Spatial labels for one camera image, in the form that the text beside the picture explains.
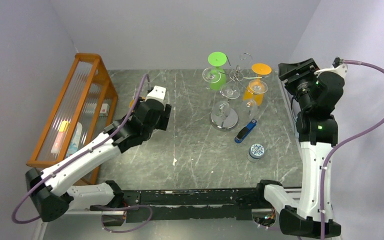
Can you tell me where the clear wine glass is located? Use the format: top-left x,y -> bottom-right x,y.
202,67 -> 221,84
211,83 -> 240,120
241,78 -> 268,119

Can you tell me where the chrome wine glass rack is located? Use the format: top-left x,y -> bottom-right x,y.
202,51 -> 272,131

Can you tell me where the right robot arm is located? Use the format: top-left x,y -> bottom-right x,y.
254,57 -> 348,240

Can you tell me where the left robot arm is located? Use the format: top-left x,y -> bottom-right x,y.
25,99 -> 172,222

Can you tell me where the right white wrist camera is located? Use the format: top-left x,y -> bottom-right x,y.
314,57 -> 348,79

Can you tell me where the orange wooden rack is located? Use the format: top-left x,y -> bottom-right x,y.
26,53 -> 118,169

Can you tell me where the green plastic wine glass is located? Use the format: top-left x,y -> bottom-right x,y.
207,51 -> 227,91

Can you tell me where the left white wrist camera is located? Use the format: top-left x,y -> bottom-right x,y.
145,85 -> 167,104

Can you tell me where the orange plastic goblet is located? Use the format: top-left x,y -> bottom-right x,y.
129,96 -> 146,109
242,63 -> 272,107

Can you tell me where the loose purple cable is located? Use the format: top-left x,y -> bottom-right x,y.
94,204 -> 154,234

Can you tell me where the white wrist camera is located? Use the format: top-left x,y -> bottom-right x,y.
145,85 -> 167,104
314,57 -> 348,79

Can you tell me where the black base frame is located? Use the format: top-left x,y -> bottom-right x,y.
89,187 -> 281,223

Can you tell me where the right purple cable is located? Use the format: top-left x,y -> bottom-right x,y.
319,59 -> 384,240

